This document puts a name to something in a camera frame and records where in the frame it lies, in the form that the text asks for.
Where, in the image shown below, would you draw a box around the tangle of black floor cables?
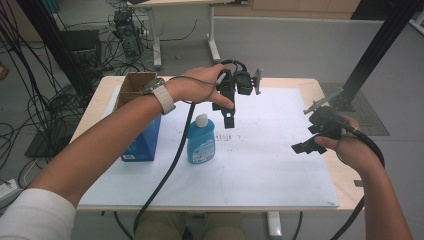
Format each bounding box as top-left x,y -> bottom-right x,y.
0,0 -> 158,191

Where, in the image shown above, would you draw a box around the black computer tower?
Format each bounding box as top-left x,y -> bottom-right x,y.
112,9 -> 145,58

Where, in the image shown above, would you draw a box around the white table leg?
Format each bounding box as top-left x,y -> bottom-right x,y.
265,211 -> 283,240

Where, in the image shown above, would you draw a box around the blue cardboard box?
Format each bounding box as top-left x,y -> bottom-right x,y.
114,71 -> 163,163

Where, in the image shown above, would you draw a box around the person's right hand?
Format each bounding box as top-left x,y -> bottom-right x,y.
314,114 -> 385,177

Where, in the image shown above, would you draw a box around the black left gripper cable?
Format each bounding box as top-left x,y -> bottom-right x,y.
132,75 -> 223,236

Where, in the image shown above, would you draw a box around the person's legs in khaki pants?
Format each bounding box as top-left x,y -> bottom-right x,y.
134,211 -> 248,240

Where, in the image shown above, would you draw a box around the black metal stand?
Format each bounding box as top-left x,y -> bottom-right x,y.
329,0 -> 424,113
15,0 -> 95,99

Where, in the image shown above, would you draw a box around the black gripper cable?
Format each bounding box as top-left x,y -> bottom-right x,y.
132,75 -> 223,236
328,122 -> 387,240

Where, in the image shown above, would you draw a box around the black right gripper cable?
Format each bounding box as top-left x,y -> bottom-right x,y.
328,122 -> 387,240

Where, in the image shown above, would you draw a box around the dark floor mat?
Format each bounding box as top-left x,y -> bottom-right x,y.
319,82 -> 390,137

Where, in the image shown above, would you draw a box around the white shirt sleeve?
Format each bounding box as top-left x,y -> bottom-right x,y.
0,188 -> 78,240

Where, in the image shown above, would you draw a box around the black equipment case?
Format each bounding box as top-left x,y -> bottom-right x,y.
59,29 -> 103,69

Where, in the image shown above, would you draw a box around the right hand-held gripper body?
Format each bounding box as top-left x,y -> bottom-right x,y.
303,87 -> 349,141

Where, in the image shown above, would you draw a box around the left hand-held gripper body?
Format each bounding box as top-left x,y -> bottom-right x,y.
215,68 -> 264,100

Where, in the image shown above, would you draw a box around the person's left hand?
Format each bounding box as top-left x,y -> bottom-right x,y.
165,64 -> 235,110

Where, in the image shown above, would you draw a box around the wristwatch with beige strap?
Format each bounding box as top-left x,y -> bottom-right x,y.
139,77 -> 177,116

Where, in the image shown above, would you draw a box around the blue bottle with white cap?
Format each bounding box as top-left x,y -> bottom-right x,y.
186,113 -> 217,165

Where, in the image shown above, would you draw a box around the white background desk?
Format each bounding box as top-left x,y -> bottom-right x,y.
127,0 -> 249,70

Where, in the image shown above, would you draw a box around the white power strip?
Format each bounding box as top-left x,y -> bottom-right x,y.
0,178 -> 19,202

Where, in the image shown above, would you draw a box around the white floor cable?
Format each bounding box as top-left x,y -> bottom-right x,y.
22,159 -> 38,188

